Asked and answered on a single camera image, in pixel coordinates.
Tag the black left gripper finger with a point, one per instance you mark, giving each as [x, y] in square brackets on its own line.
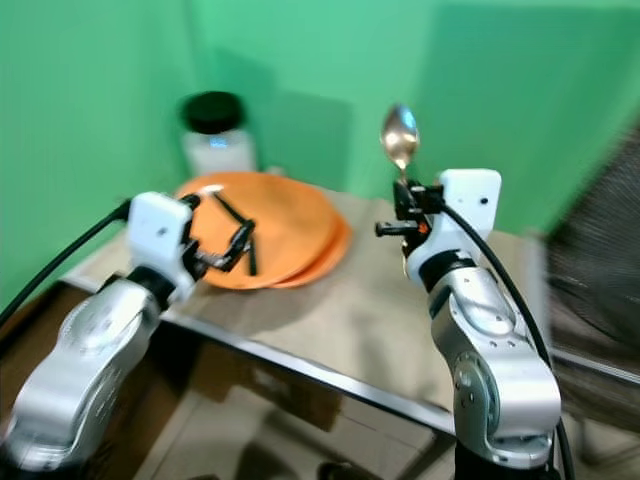
[232, 210]
[244, 242]

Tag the black floor fan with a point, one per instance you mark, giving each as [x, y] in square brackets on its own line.
[600, 280]

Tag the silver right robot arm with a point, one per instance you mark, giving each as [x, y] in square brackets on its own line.
[490, 350]

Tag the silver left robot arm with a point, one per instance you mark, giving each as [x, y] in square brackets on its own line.
[85, 360]

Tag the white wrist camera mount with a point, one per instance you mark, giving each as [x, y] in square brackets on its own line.
[468, 205]
[160, 235]

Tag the metal table edge rail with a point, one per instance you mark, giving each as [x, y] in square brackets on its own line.
[260, 345]

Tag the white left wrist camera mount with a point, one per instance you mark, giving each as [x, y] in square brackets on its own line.
[160, 235]

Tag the clear jar with black lid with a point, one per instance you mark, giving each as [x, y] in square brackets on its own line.
[218, 148]

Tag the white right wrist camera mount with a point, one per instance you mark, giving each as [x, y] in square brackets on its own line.
[468, 205]

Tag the shiny metal spoon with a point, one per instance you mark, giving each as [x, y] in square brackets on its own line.
[399, 135]

